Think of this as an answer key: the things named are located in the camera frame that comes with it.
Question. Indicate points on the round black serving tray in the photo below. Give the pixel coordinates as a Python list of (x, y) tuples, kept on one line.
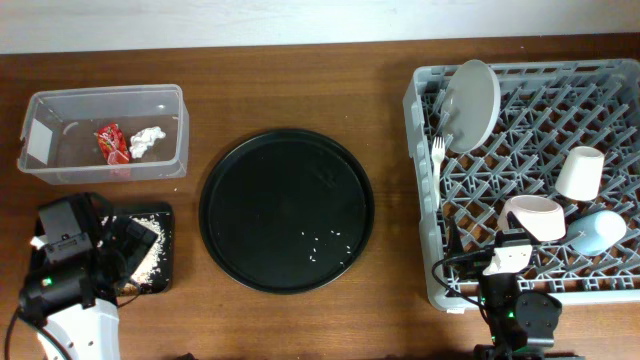
[(287, 211)]

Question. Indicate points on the grey dishwasher rack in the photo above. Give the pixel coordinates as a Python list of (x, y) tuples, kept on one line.
[(546, 110)]

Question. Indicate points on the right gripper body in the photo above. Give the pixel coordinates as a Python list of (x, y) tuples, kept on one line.
[(473, 266)]

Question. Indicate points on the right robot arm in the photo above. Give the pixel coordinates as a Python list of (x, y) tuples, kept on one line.
[(521, 322)]

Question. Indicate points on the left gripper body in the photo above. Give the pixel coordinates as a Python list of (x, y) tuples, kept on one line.
[(130, 245)]

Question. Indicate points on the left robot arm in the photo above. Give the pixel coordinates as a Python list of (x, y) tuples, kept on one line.
[(84, 328)]

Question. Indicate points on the clear plastic bin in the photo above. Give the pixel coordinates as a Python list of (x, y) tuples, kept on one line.
[(58, 133)]

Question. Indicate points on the rice and pasta leftovers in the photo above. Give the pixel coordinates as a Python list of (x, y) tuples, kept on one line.
[(148, 277)]

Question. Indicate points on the white bowl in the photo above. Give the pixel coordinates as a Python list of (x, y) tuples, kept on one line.
[(542, 217)]

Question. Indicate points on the grey plate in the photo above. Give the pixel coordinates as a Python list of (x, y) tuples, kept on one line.
[(470, 107)]

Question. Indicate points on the white plastic fork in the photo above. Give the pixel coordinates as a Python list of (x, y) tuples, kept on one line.
[(437, 156)]

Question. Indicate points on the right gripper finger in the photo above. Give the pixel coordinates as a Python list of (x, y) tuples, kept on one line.
[(516, 231), (454, 242)]

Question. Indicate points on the white cup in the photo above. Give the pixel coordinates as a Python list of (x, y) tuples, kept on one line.
[(580, 176)]

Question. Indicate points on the light blue cup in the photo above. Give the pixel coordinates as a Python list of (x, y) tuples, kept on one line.
[(597, 232)]

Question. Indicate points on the red snack wrapper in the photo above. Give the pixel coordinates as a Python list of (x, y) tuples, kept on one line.
[(112, 144)]

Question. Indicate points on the white napkin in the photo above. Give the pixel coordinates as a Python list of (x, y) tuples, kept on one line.
[(144, 140)]

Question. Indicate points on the black rectangular tray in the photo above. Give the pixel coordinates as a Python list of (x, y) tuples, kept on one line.
[(91, 247)]

